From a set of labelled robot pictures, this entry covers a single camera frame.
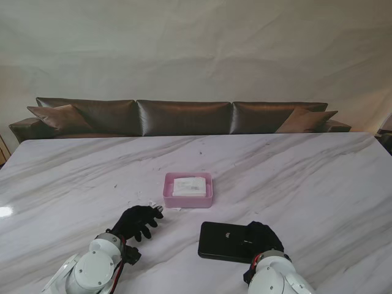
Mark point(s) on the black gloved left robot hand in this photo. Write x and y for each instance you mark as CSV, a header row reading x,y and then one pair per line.
x,y
134,222

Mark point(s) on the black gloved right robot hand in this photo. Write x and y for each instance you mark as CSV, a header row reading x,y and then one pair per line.
x,y
265,237

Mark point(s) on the black tissue box base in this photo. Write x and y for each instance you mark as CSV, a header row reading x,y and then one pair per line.
x,y
223,242

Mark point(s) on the pink tissue box cover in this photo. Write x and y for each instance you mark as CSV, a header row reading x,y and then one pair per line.
x,y
188,199

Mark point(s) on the green white tissue pack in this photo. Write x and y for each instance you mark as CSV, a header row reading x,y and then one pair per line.
x,y
189,186

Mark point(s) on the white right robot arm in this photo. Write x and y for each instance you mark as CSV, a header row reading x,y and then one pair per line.
x,y
275,274

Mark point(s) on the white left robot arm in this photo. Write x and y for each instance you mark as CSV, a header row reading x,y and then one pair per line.
x,y
88,266

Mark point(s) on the brown sofa back cushion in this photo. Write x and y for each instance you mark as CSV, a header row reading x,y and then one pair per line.
x,y
183,118
263,118
107,116

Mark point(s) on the brown leather sofa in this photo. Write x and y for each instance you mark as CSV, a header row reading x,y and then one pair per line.
x,y
183,119

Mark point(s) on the brown throw pillow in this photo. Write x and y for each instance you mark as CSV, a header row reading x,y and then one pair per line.
x,y
303,121
61,119

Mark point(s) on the wooden furniture piece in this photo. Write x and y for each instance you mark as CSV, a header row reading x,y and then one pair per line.
x,y
2,150

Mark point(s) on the dark furniture piece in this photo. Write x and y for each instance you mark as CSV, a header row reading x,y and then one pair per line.
x,y
385,134

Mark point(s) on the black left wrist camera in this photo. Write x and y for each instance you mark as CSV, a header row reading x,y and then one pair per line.
x,y
132,255

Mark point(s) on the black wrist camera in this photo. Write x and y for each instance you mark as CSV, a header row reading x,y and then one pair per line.
x,y
132,255
247,275

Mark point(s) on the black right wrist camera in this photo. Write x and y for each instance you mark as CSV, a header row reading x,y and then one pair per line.
x,y
247,275

